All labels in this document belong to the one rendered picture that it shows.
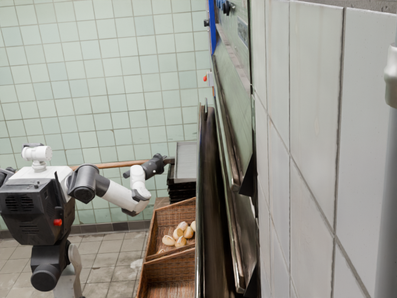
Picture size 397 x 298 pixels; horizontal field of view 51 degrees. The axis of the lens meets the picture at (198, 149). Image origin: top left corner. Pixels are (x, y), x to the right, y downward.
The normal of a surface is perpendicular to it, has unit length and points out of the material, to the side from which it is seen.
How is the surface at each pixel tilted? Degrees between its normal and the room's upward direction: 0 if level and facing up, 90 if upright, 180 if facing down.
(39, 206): 90
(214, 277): 12
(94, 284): 0
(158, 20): 90
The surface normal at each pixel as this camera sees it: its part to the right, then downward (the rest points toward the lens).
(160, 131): 0.00, 0.36
